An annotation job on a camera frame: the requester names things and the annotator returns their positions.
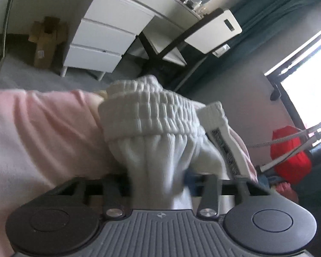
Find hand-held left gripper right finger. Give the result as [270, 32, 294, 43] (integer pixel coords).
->
[185, 174, 274, 217]

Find pile of colourful clothes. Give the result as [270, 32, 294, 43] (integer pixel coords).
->
[257, 174, 300, 205]

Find white and black chair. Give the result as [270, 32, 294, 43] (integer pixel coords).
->
[137, 7, 243, 69]

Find window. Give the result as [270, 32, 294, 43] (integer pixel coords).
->
[264, 23, 321, 141]

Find narrow teal curtain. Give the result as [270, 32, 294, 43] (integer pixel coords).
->
[174, 0, 321, 91]

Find white pants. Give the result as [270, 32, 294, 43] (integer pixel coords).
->
[98, 75, 255, 210]

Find metal rack frame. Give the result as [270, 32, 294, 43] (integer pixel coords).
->
[0, 0, 20, 84]

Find pink and white bed quilt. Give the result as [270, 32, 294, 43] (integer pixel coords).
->
[0, 90, 259, 257]

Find red bag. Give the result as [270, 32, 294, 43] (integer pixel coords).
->
[270, 124, 312, 185]

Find garment steamer stand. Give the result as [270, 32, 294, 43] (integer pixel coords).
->
[245, 119, 321, 174]

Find cardboard boxes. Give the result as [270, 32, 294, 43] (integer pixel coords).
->
[27, 16, 69, 69]

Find white dressing table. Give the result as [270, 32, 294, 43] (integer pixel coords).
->
[60, 0, 205, 81]

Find black object on window sill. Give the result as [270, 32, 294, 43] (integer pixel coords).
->
[270, 84, 282, 101]

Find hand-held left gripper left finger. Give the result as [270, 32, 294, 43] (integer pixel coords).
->
[53, 175, 131, 218]

